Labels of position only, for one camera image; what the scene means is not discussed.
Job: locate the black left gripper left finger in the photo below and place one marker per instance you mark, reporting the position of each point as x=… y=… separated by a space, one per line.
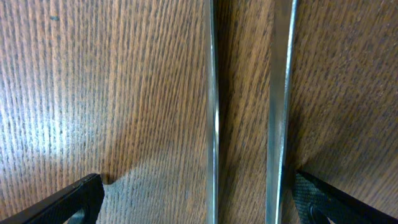
x=79 y=202

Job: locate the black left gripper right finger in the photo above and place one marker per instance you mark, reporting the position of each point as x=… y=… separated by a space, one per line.
x=319 y=202

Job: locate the metal tongs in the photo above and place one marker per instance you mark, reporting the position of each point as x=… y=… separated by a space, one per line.
x=281 y=70

